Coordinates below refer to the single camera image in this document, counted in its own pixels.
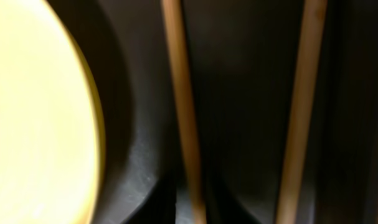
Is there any yellow round plate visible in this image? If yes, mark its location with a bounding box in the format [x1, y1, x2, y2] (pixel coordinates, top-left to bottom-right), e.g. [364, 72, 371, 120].
[0, 1, 105, 223]

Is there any brown serving tray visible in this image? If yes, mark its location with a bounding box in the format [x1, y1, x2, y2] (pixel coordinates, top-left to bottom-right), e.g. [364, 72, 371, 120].
[50, 0, 378, 223]

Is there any wooden chopstick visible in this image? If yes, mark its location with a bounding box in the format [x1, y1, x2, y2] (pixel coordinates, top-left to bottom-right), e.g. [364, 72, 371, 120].
[161, 0, 207, 224]
[275, 0, 328, 224]

